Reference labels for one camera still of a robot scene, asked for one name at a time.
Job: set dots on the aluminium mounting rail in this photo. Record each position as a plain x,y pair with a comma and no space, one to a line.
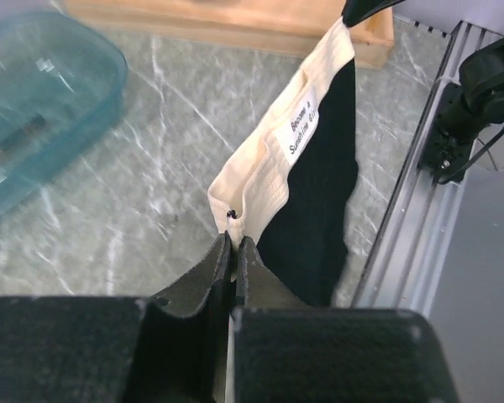
406,261

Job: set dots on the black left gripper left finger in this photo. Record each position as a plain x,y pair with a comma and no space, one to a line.
189,331

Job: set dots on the black underwear beige waistband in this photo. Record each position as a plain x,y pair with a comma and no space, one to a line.
288,184

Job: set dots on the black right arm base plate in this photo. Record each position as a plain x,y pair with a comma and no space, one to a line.
441,153

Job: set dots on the wooden drying rack frame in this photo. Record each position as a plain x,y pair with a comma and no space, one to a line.
281,27

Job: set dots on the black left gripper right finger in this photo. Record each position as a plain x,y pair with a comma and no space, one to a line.
262,303

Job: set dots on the teal transparent plastic bin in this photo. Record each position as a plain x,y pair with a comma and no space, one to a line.
61,89

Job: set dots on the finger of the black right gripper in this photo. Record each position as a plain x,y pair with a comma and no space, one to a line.
356,11

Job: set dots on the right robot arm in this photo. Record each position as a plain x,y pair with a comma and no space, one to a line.
468,94

